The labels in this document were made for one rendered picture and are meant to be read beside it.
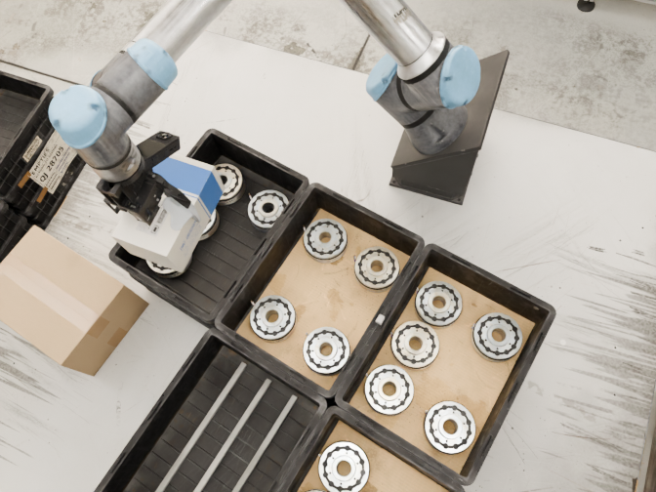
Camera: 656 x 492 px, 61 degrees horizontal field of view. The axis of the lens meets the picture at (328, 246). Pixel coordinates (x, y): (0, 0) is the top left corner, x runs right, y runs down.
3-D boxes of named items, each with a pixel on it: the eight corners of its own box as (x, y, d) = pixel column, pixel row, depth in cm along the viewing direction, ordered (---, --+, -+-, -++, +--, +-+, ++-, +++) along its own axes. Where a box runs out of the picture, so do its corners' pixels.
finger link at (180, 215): (187, 242, 104) (148, 217, 99) (201, 215, 106) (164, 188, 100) (197, 243, 102) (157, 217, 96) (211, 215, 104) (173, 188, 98)
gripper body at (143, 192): (116, 215, 99) (83, 183, 88) (139, 175, 102) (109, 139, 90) (153, 227, 97) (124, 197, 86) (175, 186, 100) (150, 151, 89)
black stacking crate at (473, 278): (424, 260, 131) (428, 241, 121) (542, 323, 124) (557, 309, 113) (336, 407, 120) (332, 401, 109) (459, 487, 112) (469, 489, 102)
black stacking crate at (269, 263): (317, 203, 139) (312, 181, 128) (422, 259, 131) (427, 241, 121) (225, 337, 128) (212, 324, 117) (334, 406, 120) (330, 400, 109)
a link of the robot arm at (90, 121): (114, 94, 74) (70, 140, 72) (145, 139, 85) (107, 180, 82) (74, 68, 76) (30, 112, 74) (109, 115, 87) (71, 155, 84)
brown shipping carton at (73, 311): (149, 304, 144) (124, 284, 129) (94, 377, 138) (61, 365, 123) (66, 248, 151) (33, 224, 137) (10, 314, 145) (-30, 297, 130)
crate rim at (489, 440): (427, 244, 122) (428, 239, 120) (555, 311, 115) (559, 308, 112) (332, 403, 111) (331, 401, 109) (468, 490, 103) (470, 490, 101)
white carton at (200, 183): (175, 171, 118) (160, 148, 110) (225, 187, 115) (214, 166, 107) (130, 253, 111) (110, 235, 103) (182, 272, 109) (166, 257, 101)
